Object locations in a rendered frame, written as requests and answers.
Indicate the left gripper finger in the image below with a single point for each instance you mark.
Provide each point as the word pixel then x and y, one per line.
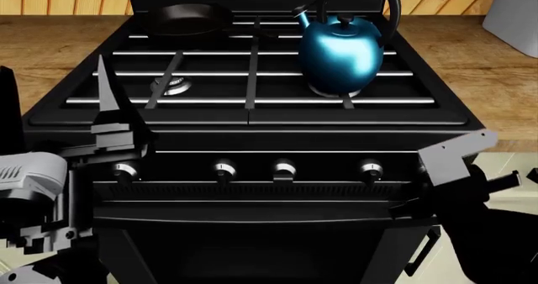
pixel 107 91
pixel 8 107

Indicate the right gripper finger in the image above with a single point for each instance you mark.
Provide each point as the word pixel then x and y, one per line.
pixel 414 208
pixel 504 180

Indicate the teal metal kettle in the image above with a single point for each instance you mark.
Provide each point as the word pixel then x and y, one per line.
pixel 340 57

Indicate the black silver stove knob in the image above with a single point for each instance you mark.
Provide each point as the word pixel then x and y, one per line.
pixel 372 169
pixel 285 169
pixel 125 170
pixel 225 170

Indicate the silver gas burner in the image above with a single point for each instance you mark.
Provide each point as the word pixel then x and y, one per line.
pixel 173 87
pixel 336 94

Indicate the black stove grate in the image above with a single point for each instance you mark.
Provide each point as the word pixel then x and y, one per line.
pixel 176 73
pixel 399 73

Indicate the black gas stove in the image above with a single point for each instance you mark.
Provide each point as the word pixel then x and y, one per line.
pixel 294 139

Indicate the cream cabinet front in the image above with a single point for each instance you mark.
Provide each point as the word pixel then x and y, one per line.
pixel 502 161

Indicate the black frying pan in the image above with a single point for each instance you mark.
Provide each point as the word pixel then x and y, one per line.
pixel 185 19

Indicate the grey appliance corner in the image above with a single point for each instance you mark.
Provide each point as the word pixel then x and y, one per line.
pixel 513 19

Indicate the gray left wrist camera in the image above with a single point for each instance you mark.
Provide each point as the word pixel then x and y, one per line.
pixel 33 173

